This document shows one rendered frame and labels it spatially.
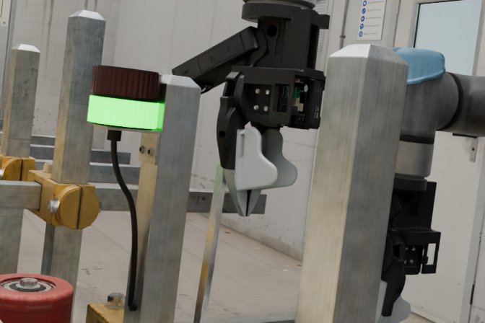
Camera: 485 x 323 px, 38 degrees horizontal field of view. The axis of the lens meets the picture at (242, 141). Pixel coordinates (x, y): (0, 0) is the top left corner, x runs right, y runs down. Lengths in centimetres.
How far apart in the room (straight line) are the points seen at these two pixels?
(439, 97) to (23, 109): 60
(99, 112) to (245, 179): 18
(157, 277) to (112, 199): 30
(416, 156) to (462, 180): 320
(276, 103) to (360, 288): 29
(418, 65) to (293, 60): 21
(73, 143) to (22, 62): 27
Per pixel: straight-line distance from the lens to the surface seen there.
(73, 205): 84
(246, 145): 70
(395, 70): 43
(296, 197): 530
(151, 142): 63
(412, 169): 84
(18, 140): 110
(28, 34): 939
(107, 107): 60
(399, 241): 85
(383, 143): 43
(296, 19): 68
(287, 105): 66
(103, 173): 119
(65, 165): 86
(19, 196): 89
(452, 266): 409
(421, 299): 428
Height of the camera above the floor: 109
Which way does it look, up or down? 3 degrees down
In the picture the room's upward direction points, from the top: 7 degrees clockwise
